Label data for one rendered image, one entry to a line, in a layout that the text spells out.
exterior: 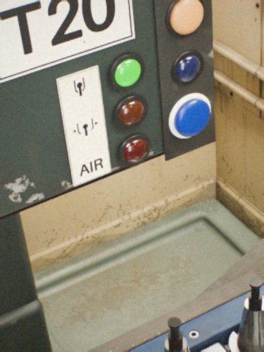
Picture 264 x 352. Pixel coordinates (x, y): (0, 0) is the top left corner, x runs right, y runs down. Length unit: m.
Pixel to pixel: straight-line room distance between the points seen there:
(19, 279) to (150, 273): 0.58
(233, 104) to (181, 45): 1.42
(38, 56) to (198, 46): 0.12
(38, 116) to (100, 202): 1.48
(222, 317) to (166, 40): 0.54
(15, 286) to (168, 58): 1.03
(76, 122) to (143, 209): 1.55
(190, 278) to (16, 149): 1.51
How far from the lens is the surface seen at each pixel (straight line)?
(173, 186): 2.10
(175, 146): 0.58
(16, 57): 0.49
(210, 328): 1.00
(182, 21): 0.53
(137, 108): 0.54
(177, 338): 0.89
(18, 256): 1.49
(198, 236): 2.12
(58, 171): 0.54
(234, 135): 2.01
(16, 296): 1.54
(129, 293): 1.98
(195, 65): 0.56
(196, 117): 0.57
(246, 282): 1.53
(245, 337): 0.96
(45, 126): 0.52
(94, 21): 0.51
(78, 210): 1.97
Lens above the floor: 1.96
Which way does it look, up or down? 36 degrees down
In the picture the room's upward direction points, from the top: 6 degrees counter-clockwise
